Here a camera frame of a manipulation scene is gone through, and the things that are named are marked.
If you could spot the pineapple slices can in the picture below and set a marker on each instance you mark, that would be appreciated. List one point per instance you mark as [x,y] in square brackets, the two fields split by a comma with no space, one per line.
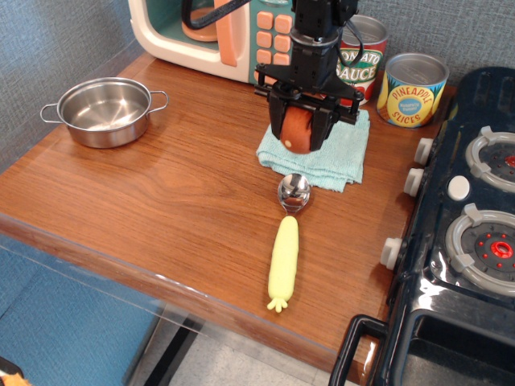
[411,89]

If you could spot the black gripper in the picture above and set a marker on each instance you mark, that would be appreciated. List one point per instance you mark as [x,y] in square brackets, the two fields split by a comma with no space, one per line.
[311,80]

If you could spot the small steel pot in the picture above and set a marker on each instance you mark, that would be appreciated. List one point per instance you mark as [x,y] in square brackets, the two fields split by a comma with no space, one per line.
[106,112]

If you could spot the toy microwave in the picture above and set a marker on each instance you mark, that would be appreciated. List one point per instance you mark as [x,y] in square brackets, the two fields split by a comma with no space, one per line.
[256,33]

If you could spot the light blue rag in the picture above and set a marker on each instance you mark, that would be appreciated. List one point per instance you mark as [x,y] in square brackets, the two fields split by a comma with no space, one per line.
[338,163]

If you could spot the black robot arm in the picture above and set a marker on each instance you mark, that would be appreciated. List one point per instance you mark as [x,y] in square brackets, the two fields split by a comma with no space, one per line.
[322,19]

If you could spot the spoon with yellow handle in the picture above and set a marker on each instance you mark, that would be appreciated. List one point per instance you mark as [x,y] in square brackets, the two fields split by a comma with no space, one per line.
[294,192]

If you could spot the black toy stove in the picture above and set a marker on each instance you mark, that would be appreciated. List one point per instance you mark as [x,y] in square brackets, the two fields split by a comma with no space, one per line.
[451,301]

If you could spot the tomato sauce can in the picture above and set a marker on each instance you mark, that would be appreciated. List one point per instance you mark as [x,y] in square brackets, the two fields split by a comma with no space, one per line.
[362,75]

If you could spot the brown plush mushroom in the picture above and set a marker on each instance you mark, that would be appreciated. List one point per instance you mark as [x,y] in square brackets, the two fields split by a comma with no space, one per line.
[296,131]

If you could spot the orange object at corner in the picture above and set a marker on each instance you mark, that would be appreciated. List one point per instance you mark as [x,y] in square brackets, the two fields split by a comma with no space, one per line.
[11,374]

